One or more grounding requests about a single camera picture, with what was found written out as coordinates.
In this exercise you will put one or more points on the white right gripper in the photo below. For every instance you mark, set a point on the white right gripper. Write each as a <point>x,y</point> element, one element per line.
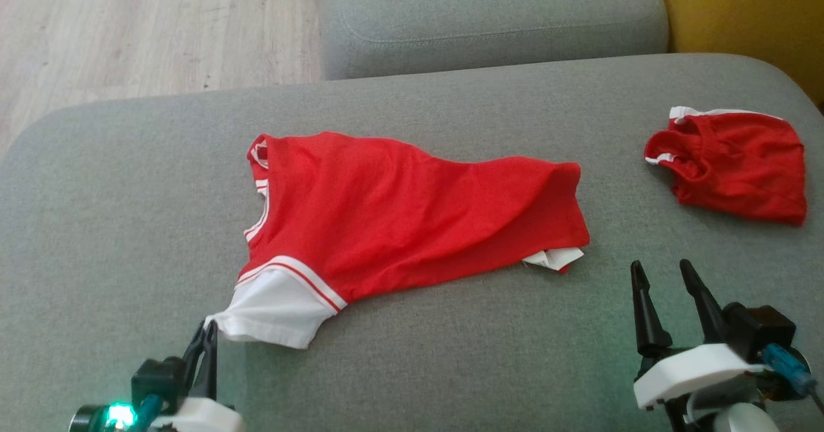
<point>692,371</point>

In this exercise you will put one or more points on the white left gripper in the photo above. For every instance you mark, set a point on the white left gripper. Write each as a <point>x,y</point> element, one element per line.
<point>199,416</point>

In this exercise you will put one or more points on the red shorts with white stripes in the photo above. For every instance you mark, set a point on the red shorts with white stripes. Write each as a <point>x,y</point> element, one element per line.
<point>740,168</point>

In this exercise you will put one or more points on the red shirt with white sleeves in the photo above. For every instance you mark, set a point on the red shirt with white sleeves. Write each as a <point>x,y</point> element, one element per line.
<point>412,213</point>

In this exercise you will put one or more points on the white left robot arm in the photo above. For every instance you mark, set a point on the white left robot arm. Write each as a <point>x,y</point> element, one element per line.
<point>96,419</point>

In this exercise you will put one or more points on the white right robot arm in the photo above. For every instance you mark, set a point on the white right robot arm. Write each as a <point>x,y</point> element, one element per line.
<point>747,419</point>

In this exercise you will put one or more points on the large grey sofa seat cushion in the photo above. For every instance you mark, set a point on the large grey sofa seat cushion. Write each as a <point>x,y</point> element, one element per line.
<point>450,387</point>

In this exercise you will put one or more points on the yellow sofa back cushion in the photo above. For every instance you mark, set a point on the yellow sofa back cushion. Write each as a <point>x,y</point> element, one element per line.
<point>747,13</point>

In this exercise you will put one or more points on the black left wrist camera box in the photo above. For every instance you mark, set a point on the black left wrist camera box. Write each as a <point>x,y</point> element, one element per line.
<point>158,380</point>

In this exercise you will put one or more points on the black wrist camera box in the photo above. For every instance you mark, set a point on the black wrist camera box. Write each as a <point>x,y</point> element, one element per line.
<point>759,329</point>
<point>158,380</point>

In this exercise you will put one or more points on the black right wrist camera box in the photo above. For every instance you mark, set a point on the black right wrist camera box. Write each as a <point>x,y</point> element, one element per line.
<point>759,329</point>

